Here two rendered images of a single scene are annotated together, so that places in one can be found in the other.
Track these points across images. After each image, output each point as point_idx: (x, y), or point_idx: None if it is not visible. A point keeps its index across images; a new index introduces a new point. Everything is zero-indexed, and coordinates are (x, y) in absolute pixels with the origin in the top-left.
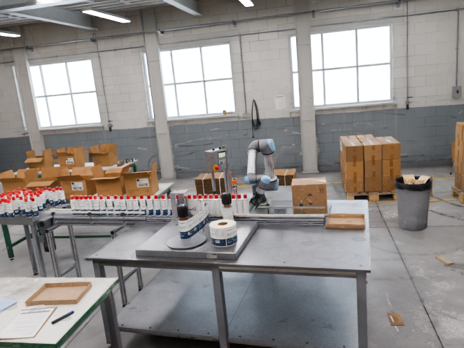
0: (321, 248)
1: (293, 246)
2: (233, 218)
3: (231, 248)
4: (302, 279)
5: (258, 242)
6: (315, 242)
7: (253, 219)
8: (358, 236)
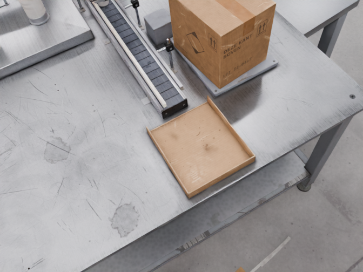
0: (41, 187)
1: (33, 138)
2: (33, 9)
3: None
4: None
5: (27, 82)
6: (69, 158)
7: (99, 20)
8: (138, 210)
